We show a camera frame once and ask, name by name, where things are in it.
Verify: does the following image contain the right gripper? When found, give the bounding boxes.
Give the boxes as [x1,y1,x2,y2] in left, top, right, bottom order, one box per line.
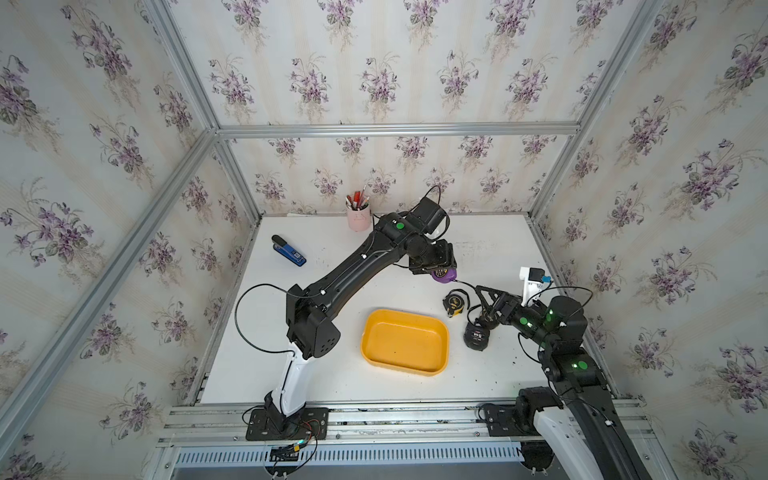
[475,286,558,354]

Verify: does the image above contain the purple tape measure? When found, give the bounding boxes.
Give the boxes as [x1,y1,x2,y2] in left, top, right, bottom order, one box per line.
[431,268,457,284]

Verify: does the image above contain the small yellow black tape measure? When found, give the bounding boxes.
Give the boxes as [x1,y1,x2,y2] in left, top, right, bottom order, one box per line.
[442,288,470,318]

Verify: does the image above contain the large black tape measure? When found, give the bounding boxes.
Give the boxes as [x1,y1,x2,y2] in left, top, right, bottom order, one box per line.
[463,321,491,351]

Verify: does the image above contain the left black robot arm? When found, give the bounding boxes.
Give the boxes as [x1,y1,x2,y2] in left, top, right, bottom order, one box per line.
[235,195,457,430]

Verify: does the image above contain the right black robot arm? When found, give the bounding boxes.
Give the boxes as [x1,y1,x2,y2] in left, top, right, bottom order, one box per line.
[475,286,650,479]

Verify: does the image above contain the yellow storage tray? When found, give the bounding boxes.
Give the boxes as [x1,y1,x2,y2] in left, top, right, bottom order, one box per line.
[360,309,450,376]

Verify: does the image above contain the pink pen holder cup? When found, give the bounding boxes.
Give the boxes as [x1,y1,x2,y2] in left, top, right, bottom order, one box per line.
[347,204,372,232]

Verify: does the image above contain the red pens in cup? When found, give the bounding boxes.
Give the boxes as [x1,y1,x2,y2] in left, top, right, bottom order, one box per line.
[345,190,370,211]

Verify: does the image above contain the blue black stapler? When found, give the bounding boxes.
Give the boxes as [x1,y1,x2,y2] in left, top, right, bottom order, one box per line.
[271,235,306,267]

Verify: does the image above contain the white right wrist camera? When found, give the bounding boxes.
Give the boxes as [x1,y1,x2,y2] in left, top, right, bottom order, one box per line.
[519,267,552,305]

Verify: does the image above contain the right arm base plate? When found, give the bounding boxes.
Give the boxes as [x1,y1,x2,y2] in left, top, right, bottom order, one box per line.
[478,403,545,437]

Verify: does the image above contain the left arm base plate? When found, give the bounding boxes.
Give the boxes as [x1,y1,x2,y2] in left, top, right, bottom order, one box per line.
[245,407,330,441]

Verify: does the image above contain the small circuit board with wires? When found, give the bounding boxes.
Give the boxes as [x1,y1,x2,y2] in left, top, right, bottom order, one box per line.
[264,440,319,479]

